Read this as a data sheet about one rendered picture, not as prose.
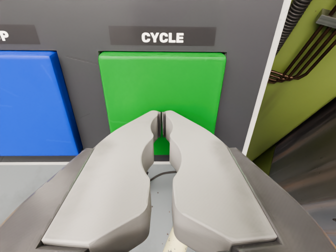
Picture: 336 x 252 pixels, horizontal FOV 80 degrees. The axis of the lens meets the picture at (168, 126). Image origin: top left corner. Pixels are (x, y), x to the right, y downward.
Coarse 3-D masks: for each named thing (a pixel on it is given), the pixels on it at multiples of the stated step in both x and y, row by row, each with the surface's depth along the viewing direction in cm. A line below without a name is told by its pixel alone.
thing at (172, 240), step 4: (172, 228) 44; (172, 232) 44; (168, 236) 44; (172, 236) 43; (168, 240) 43; (172, 240) 42; (176, 240) 42; (168, 244) 42; (172, 244) 42; (176, 244) 42; (180, 244) 42; (184, 244) 42; (164, 248) 43; (168, 248) 42; (172, 248) 42; (176, 248) 41; (180, 248) 42; (184, 248) 42
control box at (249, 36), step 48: (0, 0) 10; (48, 0) 10; (96, 0) 10; (144, 0) 11; (192, 0) 11; (240, 0) 11; (288, 0) 11; (0, 48) 12; (48, 48) 12; (96, 48) 12; (144, 48) 12; (192, 48) 12; (240, 48) 12; (96, 96) 13; (240, 96) 14; (96, 144) 16; (240, 144) 16
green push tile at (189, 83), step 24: (120, 72) 12; (144, 72) 12; (168, 72) 12; (192, 72) 12; (216, 72) 12; (120, 96) 13; (144, 96) 13; (168, 96) 13; (192, 96) 13; (216, 96) 13; (120, 120) 14; (192, 120) 14; (168, 144) 15
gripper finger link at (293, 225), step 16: (240, 160) 8; (256, 176) 7; (256, 192) 7; (272, 192) 7; (272, 208) 6; (288, 208) 6; (272, 224) 6; (288, 224) 6; (304, 224) 6; (288, 240) 5; (304, 240) 5; (320, 240) 5
